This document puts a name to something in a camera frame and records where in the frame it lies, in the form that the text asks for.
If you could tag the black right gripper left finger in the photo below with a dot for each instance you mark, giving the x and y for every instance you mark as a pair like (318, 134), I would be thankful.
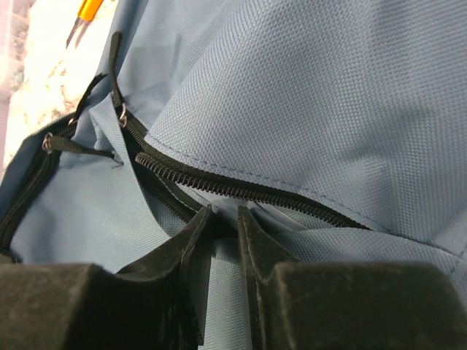
(157, 302)

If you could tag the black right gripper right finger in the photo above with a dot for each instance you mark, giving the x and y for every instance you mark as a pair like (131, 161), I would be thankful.
(292, 304)

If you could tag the blue backpack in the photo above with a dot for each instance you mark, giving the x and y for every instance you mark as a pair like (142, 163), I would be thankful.
(341, 126)

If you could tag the clear plastic organizer box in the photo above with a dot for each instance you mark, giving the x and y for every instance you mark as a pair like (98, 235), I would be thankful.
(14, 33)

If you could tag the yellow utility knife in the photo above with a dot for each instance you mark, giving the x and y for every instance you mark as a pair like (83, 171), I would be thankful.
(85, 15)

